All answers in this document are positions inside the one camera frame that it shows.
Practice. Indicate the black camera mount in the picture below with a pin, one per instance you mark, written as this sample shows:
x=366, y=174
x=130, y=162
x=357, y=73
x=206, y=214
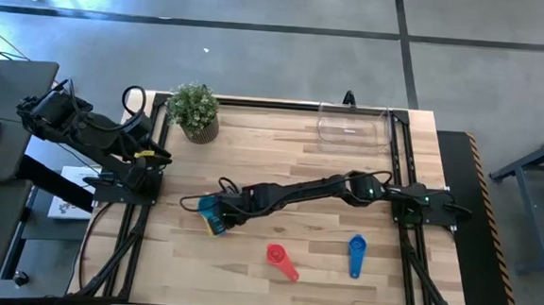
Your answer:
x=349, y=99

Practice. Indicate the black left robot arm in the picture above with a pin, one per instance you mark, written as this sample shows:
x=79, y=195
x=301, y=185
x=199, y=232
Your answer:
x=93, y=134

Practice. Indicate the red measuring cup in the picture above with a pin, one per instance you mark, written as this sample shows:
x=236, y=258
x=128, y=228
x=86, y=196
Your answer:
x=275, y=254

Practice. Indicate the white printed booklet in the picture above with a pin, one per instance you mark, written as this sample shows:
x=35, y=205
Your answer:
x=67, y=206

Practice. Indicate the yellow tape tag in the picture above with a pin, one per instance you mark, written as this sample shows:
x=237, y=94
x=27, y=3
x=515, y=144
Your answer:
x=144, y=154

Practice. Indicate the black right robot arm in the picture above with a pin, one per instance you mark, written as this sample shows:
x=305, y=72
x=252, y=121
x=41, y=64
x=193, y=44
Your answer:
x=317, y=188

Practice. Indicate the blue and yellow measuring cup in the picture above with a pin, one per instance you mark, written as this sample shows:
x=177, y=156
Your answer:
x=209, y=208

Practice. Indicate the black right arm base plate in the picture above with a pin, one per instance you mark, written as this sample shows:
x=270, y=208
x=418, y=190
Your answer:
x=438, y=219

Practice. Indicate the small bright blue measuring cup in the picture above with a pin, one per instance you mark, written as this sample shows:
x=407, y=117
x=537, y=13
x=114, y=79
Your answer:
x=357, y=246

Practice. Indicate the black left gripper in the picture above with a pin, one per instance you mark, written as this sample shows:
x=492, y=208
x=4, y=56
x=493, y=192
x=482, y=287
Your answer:
x=137, y=145

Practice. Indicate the potted green plant ribbed pot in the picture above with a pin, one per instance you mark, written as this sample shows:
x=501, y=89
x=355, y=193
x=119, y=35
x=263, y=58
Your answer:
x=192, y=107

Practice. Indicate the dark blue table frame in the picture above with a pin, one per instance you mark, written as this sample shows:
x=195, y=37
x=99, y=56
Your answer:
x=532, y=225

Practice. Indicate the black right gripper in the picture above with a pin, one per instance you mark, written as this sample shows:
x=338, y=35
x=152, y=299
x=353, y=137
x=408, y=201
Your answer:
x=238, y=207

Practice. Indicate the black desk caster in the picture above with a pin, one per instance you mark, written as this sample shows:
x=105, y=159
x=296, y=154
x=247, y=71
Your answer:
x=20, y=279

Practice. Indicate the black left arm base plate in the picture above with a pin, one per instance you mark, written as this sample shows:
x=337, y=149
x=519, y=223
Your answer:
x=108, y=192

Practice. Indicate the black mat hazard stripe edge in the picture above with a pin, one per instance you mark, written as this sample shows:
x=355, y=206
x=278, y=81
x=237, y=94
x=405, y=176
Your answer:
x=470, y=160

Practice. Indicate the clear plastic basket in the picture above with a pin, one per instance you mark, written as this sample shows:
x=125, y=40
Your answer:
x=349, y=129

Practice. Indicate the grey desk with keyboard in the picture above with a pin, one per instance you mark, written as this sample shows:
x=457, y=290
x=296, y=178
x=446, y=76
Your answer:
x=20, y=85

